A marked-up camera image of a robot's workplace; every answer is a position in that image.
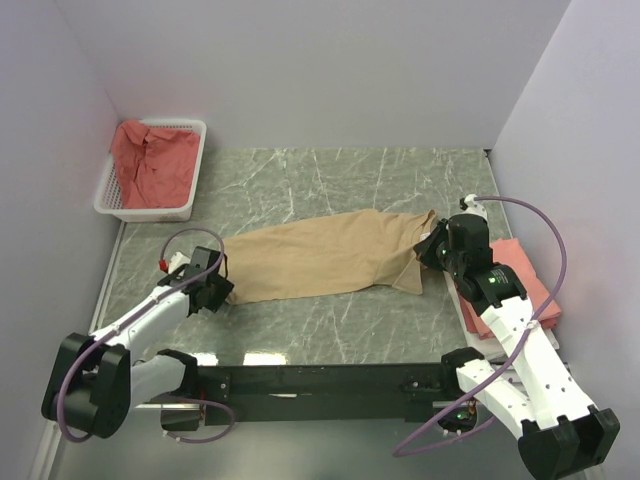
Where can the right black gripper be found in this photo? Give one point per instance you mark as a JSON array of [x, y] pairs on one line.
[[424, 249]]

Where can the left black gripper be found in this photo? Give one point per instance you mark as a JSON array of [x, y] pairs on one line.
[[224, 288]]

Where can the beige t shirt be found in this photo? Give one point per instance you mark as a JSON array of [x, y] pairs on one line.
[[328, 255]]

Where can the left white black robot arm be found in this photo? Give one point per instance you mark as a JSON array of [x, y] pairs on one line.
[[97, 379]]

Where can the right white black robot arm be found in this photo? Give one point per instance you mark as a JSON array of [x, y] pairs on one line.
[[558, 428]]

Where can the folded pink t shirt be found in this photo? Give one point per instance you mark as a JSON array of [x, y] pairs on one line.
[[510, 252]]

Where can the crumpled pink t shirt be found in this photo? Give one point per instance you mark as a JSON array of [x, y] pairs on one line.
[[154, 165]]

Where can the white plastic basket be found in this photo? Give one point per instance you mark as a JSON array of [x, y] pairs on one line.
[[107, 200]]

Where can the black base beam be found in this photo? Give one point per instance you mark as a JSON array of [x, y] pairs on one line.
[[272, 393]]

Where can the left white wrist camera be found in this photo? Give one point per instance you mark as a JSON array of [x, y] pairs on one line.
[[177, 260]]

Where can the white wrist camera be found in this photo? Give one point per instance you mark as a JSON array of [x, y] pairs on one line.
[[177, 260], [471, 205]]

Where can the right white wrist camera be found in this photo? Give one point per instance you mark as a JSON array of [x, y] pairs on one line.
[[471, 205]]

